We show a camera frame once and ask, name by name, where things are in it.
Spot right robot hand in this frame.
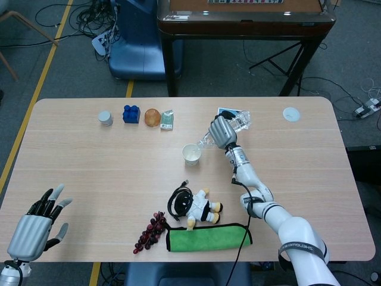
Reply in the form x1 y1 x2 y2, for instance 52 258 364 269
208 110 239 149

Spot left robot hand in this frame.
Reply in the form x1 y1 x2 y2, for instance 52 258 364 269
6 183 74 263

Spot clear plastic bottle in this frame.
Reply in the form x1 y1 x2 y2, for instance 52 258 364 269
195 109 253 153

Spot white paper cup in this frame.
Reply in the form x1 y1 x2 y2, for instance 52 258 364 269
182 143 202 167

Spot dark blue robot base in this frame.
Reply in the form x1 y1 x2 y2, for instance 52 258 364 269
123 262 253 286

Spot photo postcard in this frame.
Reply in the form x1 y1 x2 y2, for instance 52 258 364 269
216 107 250 130

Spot small green white packet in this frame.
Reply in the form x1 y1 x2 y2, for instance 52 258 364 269
160 109 175 131

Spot orange translucent dome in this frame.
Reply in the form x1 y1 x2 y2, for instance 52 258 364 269
144 108 161 128

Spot white round grommet cover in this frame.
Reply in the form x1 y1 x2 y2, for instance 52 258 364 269
282 107 301 123

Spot black tripod stand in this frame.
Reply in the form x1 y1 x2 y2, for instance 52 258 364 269
248 40 304 96

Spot blue toy building block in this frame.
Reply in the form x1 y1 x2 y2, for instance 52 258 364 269
122 104 141 125

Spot brown mahjong table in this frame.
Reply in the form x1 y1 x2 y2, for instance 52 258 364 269
157 0 336 98

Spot green microfiber cloth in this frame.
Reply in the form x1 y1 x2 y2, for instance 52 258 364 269
165 222 254 253

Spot small white jar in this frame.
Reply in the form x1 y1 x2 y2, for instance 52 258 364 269
98 110 114 126

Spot blue machine base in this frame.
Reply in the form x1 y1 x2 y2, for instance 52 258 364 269
107 0 183 81

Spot dark red plastic grapes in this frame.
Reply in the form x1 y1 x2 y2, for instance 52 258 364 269
133 210 167 255

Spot row of mahjong tiles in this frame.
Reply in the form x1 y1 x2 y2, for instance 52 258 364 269
207 0 284 5

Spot black box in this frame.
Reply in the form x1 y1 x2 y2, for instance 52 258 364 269
345 145 381 184

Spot white floor power strip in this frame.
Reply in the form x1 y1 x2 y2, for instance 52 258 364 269
353 98 381 119

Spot white chair wooden legs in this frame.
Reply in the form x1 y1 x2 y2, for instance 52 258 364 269
0 10 60 83

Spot black coiled cable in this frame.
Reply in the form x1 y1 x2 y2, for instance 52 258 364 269
167 179 194 222

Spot tangled black floor cables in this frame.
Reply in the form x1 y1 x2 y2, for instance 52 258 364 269
35 0 120 60

